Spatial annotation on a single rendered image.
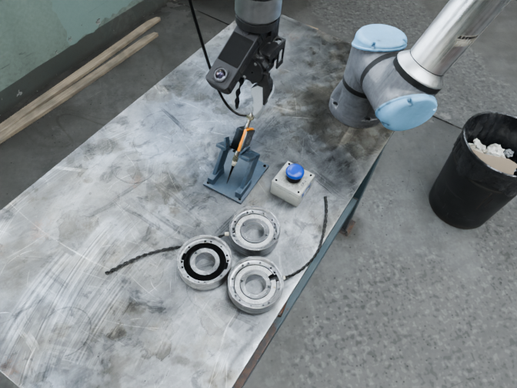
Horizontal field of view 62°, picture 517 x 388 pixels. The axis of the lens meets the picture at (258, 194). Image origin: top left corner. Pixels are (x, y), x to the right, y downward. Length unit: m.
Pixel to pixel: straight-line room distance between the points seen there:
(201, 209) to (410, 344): 1.09
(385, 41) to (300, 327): 1.07
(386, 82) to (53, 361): 0.82
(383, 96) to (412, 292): 1.07
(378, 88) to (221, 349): 0.62
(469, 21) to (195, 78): 0.69
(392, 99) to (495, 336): 1.23
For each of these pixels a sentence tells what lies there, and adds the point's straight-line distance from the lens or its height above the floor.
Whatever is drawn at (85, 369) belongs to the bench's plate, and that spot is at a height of 0.80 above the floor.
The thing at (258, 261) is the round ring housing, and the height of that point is 0.83.
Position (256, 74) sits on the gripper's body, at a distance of 0.78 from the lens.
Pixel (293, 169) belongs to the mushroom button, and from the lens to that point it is 0.92.
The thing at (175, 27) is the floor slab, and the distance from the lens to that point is 2.86.
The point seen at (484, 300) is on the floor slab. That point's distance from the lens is 1.99.
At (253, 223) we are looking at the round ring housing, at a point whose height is 0.82.
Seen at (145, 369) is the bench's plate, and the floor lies 0.80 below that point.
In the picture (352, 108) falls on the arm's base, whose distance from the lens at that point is 1.12.
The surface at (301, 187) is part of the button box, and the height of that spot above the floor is 0.85.
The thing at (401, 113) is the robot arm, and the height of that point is 0.98.
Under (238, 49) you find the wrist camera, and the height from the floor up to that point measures 1.15.
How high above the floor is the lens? 1.59
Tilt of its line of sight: 55 degrees down
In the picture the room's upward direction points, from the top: 7 degrees clockwise
